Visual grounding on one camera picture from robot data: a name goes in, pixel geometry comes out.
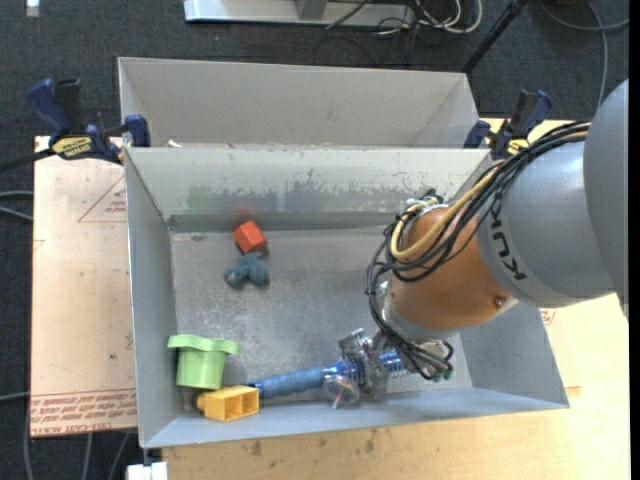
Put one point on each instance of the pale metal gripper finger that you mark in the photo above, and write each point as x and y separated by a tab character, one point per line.
342	389
356	344

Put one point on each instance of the grey metal bin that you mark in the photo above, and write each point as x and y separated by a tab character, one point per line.
310	293

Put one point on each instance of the yellow hollow box block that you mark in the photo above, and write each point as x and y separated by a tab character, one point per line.
227	404

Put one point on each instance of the blue-grey toy animal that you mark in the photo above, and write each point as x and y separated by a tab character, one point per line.
252	270

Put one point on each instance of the light green plastic cup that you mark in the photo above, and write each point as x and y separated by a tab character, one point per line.
200	363

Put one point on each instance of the red-orange cube block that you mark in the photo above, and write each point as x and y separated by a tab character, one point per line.
250	237

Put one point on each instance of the brown cardboard board, red print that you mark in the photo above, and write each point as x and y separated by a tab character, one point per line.
80	293

